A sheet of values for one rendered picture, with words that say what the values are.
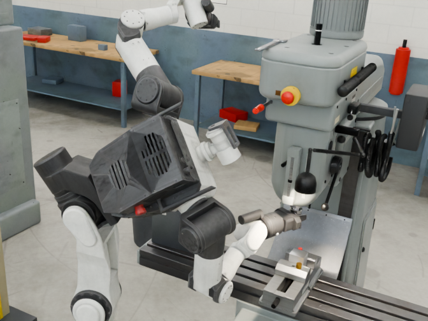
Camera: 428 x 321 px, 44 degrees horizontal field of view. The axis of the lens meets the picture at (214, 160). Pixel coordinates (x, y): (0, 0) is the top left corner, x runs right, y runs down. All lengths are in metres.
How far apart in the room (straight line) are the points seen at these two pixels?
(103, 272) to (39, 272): 2.17
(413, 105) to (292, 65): 0.56
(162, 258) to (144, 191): 0.87
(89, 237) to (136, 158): 0.36
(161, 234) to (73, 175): 0.79
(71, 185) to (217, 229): 0.48
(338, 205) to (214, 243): 0.97
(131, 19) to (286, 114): 0.60
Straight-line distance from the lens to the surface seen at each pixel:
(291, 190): 1.89
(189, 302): 3.61
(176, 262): 2.28
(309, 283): 2.19
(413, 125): 2.07
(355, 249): 2.53
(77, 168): 1.70
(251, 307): 2.21
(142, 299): 3.64
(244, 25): 6.56
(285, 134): 1.87
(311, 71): 1.66
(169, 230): 2.33
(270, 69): 1.70
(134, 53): 1.73
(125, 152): 1.52
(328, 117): 1.77
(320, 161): 1.88
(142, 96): 1.62
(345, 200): 2.40
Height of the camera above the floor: 2.18
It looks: 22 degrees down
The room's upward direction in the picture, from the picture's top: 3 degrees clockwise
